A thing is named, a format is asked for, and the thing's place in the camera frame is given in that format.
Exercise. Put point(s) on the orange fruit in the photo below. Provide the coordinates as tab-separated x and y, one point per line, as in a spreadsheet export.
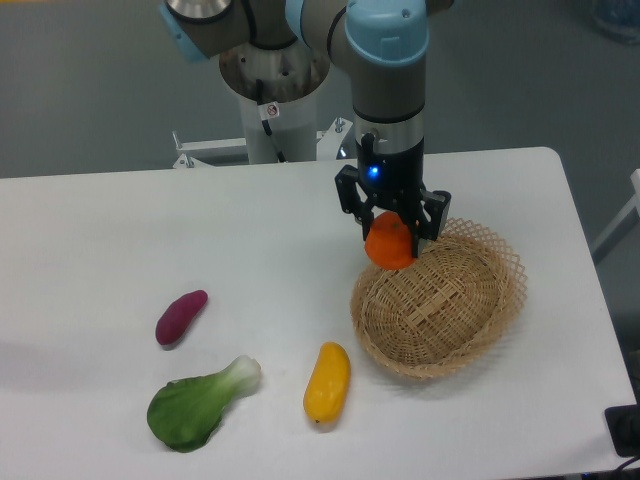
389	242

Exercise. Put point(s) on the white furniture leg right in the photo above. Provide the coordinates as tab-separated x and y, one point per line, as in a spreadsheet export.
621	225

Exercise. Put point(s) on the yellow mango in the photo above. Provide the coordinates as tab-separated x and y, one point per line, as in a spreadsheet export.
328	386

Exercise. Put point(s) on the black device at table edge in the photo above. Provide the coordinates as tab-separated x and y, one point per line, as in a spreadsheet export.
623	425

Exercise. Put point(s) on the green bok choy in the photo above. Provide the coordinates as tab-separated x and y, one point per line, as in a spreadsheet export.
184	413

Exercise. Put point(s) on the woven wicker basket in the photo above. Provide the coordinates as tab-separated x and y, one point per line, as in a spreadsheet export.
444	311

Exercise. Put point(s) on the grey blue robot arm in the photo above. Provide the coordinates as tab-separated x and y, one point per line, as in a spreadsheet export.
380	45

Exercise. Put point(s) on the white base bracket frame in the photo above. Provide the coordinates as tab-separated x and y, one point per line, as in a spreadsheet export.
331	144

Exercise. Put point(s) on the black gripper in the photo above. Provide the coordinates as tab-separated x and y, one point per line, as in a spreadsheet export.
393	182

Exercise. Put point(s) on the purple sweet potato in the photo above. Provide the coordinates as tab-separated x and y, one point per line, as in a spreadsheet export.
178	316

